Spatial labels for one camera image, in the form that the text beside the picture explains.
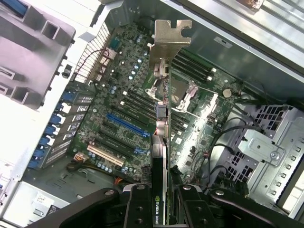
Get white expansion slot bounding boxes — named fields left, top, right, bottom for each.
left=86, top=144, right=124, bottom=167

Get blue expansion slot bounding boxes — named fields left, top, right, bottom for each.
left=106, top=113, right=148, bottom=137

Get grey metal disk bay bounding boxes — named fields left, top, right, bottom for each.
left=237, top=104, right=304, bottom=209

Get metal socket cover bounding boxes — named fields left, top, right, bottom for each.
left=175, top=92, right=219, bottom=119

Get CPU socket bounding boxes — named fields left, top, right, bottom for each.
left=144, top=76, right=199, bottom=112

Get green motherboard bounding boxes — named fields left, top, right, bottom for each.
left=68, top=21, right=240, bottom=188

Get grey plastic parts rack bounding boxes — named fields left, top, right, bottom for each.
left=0, top=0, right=76, bottom=110

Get open dark grey PC case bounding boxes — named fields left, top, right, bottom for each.
left=0, top=0, right=304, bottom=225

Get hard disk with blue carrier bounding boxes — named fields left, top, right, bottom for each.
left=0, top=0, right=30, bottom=19

